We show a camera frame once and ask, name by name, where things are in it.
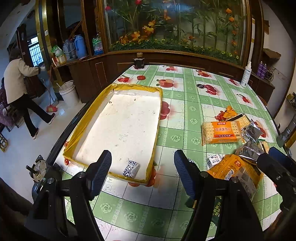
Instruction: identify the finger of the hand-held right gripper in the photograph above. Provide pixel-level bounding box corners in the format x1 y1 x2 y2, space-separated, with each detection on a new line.
268 147 295 168
257 154 285 179

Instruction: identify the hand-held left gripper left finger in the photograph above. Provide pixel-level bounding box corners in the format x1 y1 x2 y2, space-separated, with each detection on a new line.
24 150 112 241

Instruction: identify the small orange snack packet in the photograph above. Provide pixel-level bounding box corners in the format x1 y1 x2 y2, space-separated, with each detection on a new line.
216 105 238 121

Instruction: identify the barred window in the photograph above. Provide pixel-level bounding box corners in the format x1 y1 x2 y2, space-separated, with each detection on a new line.
29 36 44 67

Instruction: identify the yellow cardboard tray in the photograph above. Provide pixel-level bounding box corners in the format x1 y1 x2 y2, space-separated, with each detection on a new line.
63 83 163 186

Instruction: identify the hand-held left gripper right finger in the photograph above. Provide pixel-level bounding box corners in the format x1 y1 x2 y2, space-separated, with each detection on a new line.
174 150 264 241

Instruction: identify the white spray bottle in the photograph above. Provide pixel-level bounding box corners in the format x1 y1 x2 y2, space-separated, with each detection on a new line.
240 62 252 88

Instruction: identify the glass artificial flower display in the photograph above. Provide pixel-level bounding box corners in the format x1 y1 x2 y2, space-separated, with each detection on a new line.
103 0 249 63

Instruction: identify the small metal motor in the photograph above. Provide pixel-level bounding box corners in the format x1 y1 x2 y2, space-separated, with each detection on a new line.
26 155 50 183

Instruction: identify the fruit print green tablecloth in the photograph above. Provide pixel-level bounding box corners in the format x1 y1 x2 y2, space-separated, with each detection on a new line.
61 64 288 241

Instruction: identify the wooden stool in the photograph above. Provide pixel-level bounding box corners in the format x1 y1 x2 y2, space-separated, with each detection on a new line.
0 133 10 152

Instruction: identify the blue thermos flask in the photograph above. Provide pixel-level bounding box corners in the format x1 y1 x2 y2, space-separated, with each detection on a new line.
74 34 88 59

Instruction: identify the white plastic bucket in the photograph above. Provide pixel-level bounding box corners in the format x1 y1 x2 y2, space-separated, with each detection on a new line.
58 81 80 106

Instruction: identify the grey thermos flask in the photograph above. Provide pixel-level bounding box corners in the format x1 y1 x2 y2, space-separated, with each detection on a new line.
63 39 76 59

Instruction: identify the red broom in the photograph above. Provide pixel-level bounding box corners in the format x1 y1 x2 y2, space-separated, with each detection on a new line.
45 65 57 113

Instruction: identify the orange cracker packet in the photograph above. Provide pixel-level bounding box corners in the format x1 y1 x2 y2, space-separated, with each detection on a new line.
201 120 245 146

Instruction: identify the large orange snack bag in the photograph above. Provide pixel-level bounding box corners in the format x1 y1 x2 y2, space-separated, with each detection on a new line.
207 154 264 201

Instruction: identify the silver foil snack packet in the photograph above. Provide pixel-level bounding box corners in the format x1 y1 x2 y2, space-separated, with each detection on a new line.
235 140 265 163
242 124 263 143

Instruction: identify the dark glass bottle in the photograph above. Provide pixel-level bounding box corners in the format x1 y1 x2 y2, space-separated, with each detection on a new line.
133 53 145 69

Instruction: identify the green white bag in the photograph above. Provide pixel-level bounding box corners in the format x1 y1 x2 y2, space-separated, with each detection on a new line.
51 45 65 57

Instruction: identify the dark wooden cabinet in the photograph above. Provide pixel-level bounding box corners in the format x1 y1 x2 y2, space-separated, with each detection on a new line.
52 46 275 105

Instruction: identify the dark green cracker bag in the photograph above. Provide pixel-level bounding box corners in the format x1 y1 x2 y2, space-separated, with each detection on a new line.
211 197 222 219

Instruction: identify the purple patterned cloth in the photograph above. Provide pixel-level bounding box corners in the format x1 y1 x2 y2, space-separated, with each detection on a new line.
0 77 16 128

